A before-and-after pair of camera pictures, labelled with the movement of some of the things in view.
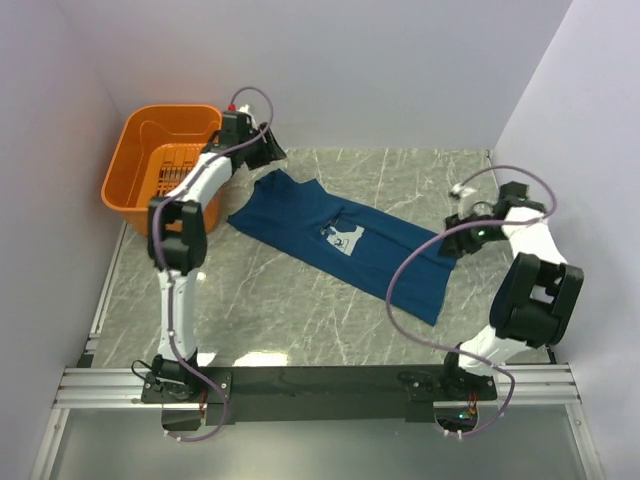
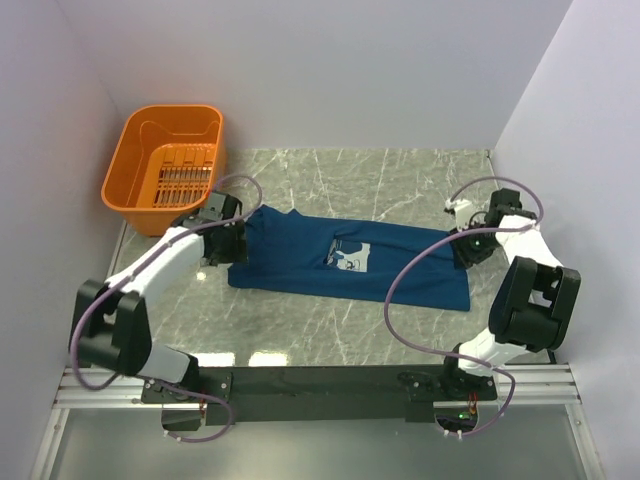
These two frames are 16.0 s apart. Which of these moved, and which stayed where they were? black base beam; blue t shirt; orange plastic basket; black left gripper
Moved: blue t shirt; black left gripper
Stayed: black base beam; orange plastic basket
